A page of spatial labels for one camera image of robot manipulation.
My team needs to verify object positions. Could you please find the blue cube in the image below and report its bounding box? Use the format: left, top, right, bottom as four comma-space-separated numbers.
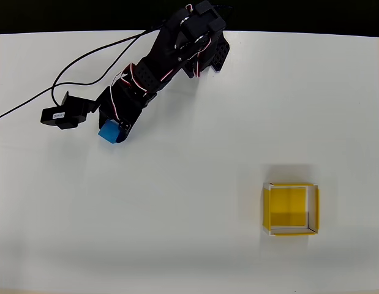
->
97, 119, 124, 145

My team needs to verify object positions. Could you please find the yellow paper box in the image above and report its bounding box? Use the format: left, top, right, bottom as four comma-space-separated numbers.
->
262, 182, 321, 238

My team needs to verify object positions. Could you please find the black webcam on gripper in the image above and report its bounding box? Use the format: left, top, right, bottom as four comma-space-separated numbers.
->
40, 91, 99, 131

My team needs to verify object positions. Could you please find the red white servo wire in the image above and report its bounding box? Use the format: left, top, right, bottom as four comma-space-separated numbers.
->
119, 62, 148, 93
108, 86, 122, 122

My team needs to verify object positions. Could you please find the black camera cable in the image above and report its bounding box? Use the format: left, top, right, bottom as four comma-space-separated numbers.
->
0, 23, 168, 123

